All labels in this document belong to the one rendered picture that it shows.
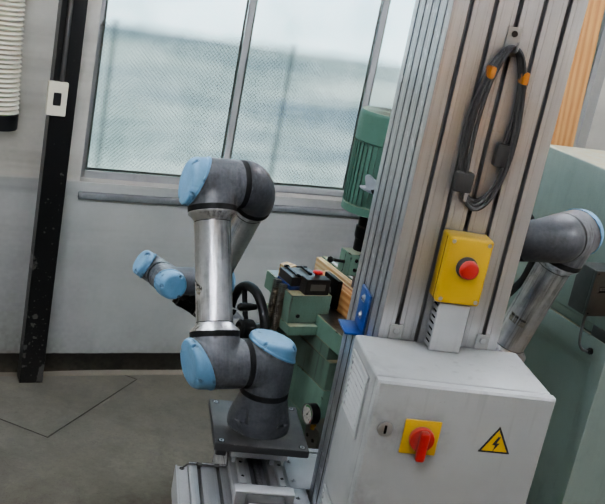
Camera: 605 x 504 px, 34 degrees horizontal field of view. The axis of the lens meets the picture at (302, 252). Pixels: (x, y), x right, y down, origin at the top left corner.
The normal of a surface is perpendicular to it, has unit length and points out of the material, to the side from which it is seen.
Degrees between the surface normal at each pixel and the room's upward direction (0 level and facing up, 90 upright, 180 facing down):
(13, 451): 0
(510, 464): 90
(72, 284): 90
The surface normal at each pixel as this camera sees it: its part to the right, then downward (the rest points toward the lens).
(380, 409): 0.15, 0.32
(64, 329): 0.40, 0.34
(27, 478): 0.18, -0.94
